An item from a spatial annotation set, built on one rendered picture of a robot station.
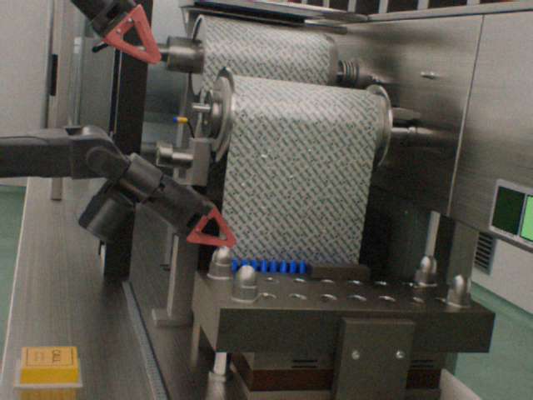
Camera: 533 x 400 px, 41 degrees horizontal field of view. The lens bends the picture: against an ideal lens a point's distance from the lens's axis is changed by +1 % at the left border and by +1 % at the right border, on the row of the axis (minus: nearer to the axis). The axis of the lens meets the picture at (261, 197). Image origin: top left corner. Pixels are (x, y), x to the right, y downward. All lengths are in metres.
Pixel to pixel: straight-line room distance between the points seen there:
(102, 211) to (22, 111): 5.60
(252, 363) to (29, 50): 5.77
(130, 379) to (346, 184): 0.44
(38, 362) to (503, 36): 0.75
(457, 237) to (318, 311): 0.52
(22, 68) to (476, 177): 5.76
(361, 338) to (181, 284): 0.35
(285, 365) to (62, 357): 0.29
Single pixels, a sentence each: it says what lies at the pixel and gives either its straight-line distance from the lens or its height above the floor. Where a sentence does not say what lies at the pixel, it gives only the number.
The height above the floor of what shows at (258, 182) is 1.16.
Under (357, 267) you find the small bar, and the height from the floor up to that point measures 1.05.
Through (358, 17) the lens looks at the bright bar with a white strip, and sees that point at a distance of 1.45.
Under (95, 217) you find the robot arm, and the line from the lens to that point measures 1.04.
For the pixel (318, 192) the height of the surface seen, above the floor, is 1.15.
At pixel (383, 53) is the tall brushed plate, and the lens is 1.37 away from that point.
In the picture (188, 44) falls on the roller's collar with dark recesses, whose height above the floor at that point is 1.35.
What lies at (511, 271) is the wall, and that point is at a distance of 4.89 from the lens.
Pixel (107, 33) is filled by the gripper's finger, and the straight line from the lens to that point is 1.02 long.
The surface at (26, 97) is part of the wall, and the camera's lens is 6.60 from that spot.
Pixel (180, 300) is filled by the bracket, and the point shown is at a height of 0.94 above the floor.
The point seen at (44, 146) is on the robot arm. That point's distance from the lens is 0.98.
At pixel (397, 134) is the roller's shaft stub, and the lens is 1.21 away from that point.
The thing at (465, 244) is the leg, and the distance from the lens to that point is 1.42.
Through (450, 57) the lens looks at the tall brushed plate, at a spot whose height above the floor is 1.38.
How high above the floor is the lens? 1.33
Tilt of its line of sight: 10 degrees down
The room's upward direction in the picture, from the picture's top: 7 degrees clockwise
